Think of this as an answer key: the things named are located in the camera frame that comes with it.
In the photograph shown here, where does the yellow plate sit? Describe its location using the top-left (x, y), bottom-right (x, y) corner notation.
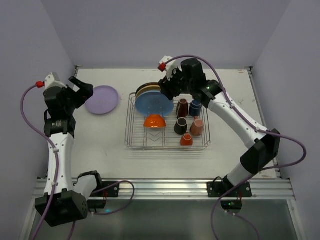
top-left (135, 85), bottom-right (161, 98)

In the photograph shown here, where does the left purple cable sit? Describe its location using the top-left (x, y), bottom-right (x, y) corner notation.
top-left (19, 84), bottom-right (136, 240)

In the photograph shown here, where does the purple plate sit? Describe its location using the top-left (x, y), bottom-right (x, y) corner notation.
top-left (85, 85), bottom-right (120, 115)

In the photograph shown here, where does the blue cup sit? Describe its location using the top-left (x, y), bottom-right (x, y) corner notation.
top-left (188, 99), bottom-right (202, 117)

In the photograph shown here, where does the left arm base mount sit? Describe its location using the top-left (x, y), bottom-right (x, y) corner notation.
top-left (87, 181), bottom-right (120, 213)

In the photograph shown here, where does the red orange cup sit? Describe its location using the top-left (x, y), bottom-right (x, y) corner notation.
top-left (180, 132), bottom-right (194, 146)

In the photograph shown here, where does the wire dish rack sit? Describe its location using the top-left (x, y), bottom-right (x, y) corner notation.
top-left (124, 92), bottom-right (211, 151)

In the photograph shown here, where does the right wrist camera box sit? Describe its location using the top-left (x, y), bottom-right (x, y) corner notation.
top-left (157, 55), bottom-right (182, 81)

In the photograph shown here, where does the black cup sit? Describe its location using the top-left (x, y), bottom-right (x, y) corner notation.
top-left (174, 117), bottom-right (188, 135)

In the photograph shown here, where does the green rimmed printed plate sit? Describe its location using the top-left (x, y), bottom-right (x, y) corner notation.
top-left (135, 82), bottom-right (159, 94)

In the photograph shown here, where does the aluminium rail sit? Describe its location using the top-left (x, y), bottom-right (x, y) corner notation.
top-left (31, 178), bottom-right (297, 201)

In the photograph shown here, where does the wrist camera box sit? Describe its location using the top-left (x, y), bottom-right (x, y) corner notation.
top-left (157, 55), bottom-right (182, 81)
top-left (35, 72), bottom-right (67, 90)

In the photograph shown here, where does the blue plate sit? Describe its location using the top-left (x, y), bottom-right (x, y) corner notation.
top-left (135, 90), bottom-right (174, 117)

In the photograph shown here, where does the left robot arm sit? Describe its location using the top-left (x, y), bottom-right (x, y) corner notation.
top-left (35, 72), bottom-right (103, 227)

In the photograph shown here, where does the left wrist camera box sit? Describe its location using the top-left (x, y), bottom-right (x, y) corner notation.
top-left (35, 72), bottom-right (67, 90)

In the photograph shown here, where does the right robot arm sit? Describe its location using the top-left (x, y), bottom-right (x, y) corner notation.
top-left (158, 56), bottom-right (280, 194)

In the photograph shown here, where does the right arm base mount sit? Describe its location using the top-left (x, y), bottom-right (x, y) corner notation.
top-left (206, 176), bottom-right (253, 214)

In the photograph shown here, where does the pink cup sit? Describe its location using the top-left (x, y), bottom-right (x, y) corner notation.
top-left (190, 117), bottom-right (204, 137)

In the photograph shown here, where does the dark brown cup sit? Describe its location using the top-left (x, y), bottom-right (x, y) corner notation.
top-left (176, 98), bottom-right (189, 118)

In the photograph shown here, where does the orange bowl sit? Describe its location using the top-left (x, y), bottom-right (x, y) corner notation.
top-left (143, 114), bottom-right (167, 128)

